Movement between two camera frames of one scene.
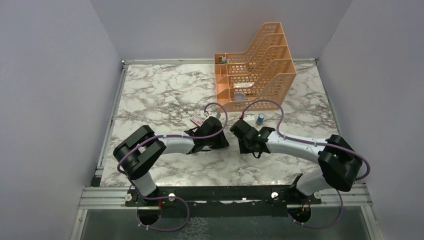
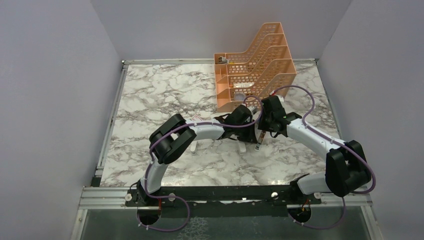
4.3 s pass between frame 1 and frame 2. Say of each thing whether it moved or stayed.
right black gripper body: moved
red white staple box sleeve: stayed
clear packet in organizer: stayed
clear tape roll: stayed
